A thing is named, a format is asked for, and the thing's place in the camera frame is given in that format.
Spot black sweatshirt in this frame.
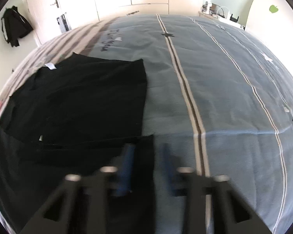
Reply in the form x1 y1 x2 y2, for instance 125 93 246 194
0 54 155 233

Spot striped clothes in doorway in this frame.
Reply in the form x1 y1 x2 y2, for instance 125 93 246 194
56 14 71 33

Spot striped grey blue bedspread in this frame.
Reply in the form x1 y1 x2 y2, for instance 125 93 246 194
0 14 293 233

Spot cluttered side table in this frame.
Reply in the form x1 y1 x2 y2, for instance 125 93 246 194
201 2 246 30

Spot black jacket hanging on wall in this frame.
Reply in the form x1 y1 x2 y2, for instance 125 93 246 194
1 6 34 47

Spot white door with handle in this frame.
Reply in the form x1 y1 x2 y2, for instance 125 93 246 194
26 0 99 44

